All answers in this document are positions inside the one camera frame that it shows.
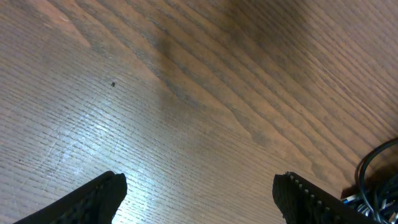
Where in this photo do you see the white usb cable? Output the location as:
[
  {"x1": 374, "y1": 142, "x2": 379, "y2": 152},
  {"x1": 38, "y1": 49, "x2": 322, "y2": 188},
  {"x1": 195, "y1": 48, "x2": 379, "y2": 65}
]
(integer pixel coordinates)
[{"x1": 341, "y1": 192, "x2": 398, "y2": 223}]

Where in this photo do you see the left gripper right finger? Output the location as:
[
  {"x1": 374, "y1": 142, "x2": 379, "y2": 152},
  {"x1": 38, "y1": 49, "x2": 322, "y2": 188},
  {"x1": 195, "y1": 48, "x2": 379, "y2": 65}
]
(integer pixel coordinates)
[{"x1": 272, "y1": 172, "x2": 376, "y2": 224}]

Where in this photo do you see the black usb cable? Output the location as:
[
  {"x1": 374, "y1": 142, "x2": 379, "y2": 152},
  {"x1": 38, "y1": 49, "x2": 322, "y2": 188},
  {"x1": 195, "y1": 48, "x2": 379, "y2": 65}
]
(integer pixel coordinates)
[{"x1": 354, "y1": 138, "x2": 398, "y2": 224}]

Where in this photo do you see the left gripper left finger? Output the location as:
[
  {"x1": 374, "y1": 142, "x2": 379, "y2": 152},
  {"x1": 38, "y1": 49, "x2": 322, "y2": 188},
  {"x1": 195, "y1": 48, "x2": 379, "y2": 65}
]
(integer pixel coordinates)
[{"x1": 16, "y1": 171, "x2": 127, "y2": 224}]

